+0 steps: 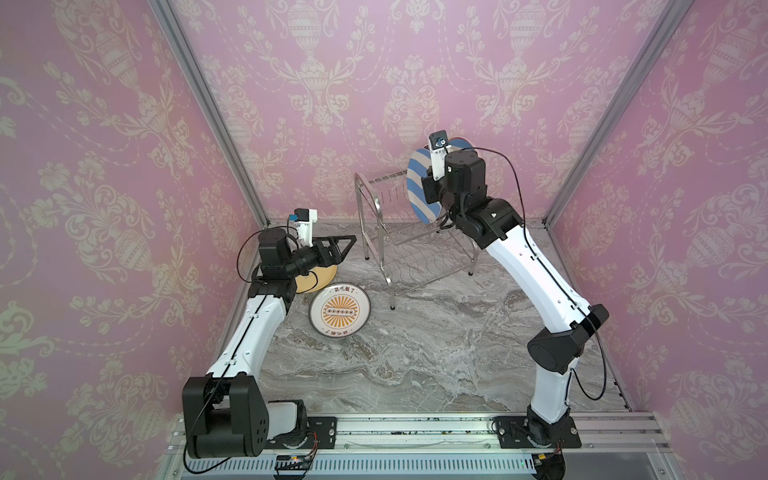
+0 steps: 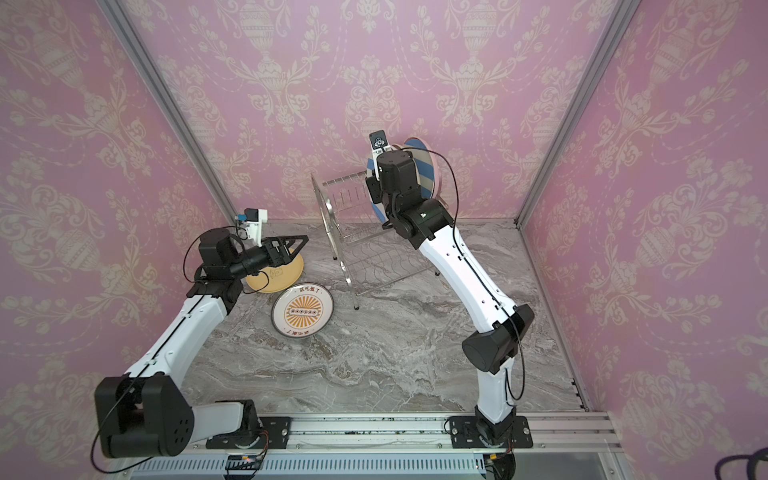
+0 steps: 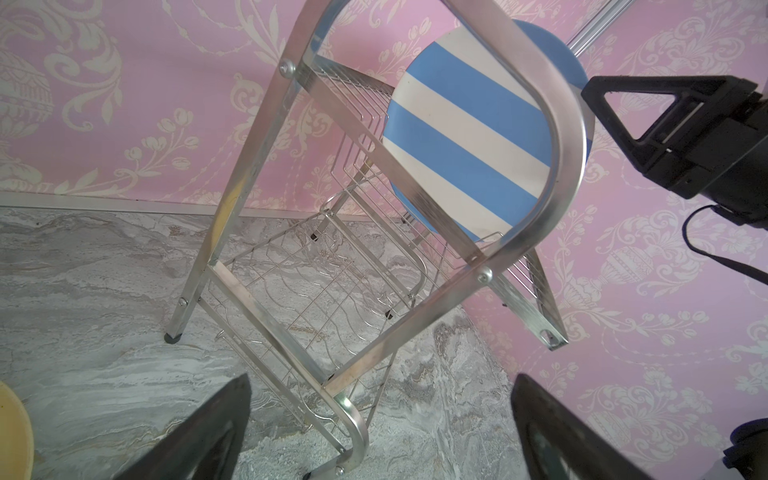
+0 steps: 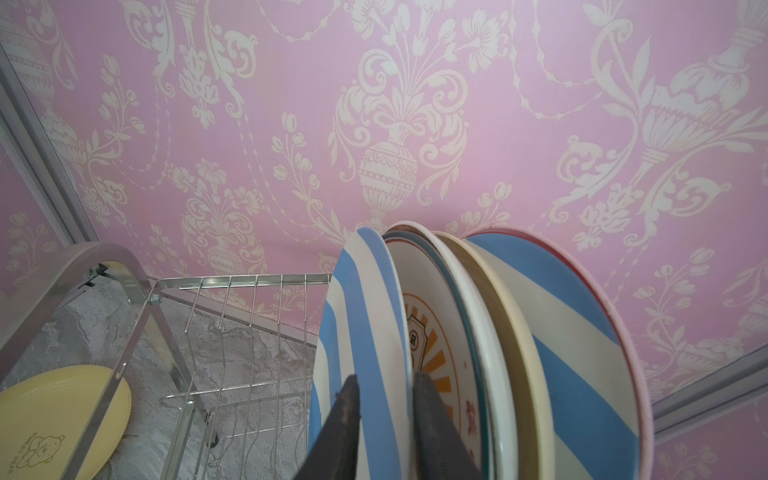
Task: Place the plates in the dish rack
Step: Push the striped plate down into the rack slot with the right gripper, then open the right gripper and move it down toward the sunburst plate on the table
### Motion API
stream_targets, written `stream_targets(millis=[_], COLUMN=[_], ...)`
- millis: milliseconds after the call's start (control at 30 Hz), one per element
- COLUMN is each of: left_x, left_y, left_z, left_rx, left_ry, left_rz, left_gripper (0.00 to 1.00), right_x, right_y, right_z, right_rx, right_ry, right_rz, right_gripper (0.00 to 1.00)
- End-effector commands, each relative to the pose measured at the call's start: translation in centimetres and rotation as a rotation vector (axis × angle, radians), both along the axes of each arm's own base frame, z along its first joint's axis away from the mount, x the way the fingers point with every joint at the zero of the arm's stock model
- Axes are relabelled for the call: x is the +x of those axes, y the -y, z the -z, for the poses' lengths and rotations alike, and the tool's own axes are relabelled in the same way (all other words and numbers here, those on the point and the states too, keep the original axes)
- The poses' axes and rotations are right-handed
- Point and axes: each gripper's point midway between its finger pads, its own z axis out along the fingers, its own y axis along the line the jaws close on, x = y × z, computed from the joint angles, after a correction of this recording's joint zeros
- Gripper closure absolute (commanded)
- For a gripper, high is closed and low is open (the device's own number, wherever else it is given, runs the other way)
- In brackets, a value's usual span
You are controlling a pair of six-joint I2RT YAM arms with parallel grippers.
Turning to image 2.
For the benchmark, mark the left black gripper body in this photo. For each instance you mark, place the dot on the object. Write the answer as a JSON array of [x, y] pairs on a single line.
[[254, 261]]

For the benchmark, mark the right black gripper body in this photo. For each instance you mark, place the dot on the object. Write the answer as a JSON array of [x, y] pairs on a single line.
[[372, 190]]

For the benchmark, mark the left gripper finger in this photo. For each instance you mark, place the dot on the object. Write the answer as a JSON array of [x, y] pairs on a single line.
[[277, 242], [287, 256]]

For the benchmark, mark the blue striped plate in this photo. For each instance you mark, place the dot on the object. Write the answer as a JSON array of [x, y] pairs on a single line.
[[378, 208], [424, 165]]

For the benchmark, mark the yellow plate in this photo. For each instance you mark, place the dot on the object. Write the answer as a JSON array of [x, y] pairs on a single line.
[[276, 279]]

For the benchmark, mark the orange sunburst plate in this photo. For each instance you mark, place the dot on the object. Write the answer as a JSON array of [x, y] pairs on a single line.
[[302, 310]]

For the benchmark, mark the pink plate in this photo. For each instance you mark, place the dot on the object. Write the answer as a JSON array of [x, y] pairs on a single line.
[[436, 170]]

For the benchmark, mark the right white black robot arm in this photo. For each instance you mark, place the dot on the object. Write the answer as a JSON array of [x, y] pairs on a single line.
[[494, 348]]

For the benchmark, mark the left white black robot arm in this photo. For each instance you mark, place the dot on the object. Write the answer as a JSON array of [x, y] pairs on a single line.
[[143, 413]]

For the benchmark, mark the small electronics board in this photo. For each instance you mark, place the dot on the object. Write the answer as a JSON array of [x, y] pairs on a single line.
[[244, 463]]

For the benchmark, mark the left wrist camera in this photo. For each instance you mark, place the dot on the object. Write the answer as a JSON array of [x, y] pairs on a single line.
[[249, 225]]

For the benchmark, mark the chrome wire dish rack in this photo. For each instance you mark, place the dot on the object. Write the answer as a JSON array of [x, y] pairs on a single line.
[[370, 256]]

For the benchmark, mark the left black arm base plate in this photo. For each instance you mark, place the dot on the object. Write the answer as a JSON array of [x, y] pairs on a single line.
[[270, 433]]

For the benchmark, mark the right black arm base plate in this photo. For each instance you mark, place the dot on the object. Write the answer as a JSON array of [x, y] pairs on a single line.
[[469, 432]]

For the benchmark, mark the aluminium rail frame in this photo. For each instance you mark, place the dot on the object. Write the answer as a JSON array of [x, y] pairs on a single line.
[[567, 445]]

